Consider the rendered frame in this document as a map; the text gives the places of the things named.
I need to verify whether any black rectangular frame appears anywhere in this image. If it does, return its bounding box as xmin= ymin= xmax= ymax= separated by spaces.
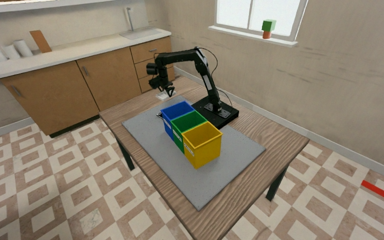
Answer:
xmin=157 ymin=112 xmax=163 ymax=120

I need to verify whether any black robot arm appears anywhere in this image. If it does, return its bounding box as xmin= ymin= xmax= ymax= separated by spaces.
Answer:
xmin=146 ymin=46 xmax=231 ymax=119

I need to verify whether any blue bin with label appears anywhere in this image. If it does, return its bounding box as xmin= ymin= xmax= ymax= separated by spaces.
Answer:
xmin=160 ymin=101 xmax=195 ymax=141

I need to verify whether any yellow open bin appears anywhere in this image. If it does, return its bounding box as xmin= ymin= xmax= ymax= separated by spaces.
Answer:
xmin=181 ymin=121 xmax=223 ymax=170

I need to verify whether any white well plate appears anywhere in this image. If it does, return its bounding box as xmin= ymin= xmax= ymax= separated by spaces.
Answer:
xmin=155 ymin=90 xmax=177 ymax=101

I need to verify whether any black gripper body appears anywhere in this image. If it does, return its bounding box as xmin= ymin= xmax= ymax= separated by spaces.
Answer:
xmin=160 ymin=75 xmax=173 ymax=91

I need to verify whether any green bin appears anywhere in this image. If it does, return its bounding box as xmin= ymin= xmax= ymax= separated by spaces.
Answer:
xmin=170 ymin=110 xmax=208 ymax=154

